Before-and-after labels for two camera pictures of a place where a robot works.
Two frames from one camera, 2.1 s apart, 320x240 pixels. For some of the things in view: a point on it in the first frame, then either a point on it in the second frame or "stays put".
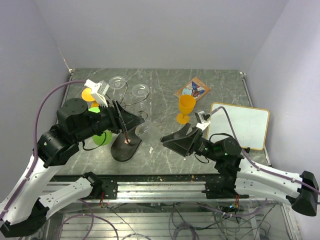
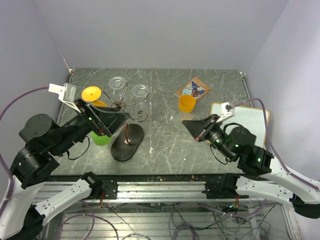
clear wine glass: [117, 85] stays put
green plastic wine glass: [104, 139] stays put
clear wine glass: [140, 90] stays put
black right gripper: [177, 142] → [195, 127]
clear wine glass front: [146, 131] → [174, 117]
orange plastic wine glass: [187, 103] stays put
